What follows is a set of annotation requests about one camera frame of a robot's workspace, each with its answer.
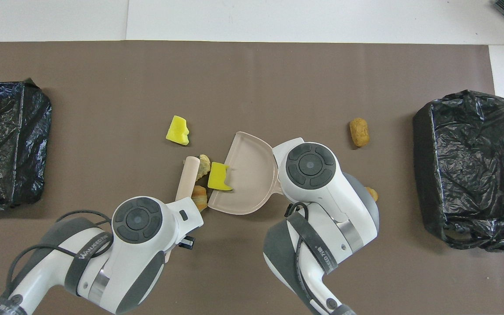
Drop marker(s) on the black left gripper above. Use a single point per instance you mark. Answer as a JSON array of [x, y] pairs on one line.
[[187, 243]]

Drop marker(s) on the orange striped toy croissant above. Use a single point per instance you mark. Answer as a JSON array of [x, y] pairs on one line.
[[199, 197], [371, 194]]

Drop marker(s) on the beige hand brush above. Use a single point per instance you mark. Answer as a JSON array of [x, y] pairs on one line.
[[188, 177]]

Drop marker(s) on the yellow sponge piece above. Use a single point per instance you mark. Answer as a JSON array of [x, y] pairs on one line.
[[219, 178], [177, 130]]

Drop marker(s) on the pale ridged bread piece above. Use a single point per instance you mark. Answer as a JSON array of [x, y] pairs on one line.
[[205, 162]]

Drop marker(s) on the beige plastic dustpan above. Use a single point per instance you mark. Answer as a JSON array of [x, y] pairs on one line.
[[247, 175]]

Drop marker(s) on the brown bread roll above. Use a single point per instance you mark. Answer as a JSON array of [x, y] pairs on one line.
[[359, 131]]

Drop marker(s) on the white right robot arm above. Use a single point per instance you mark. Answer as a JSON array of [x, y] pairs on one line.
[[322, 192]]

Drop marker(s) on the brown paper table mat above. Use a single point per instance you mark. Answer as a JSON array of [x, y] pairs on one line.
[[103, 87]]

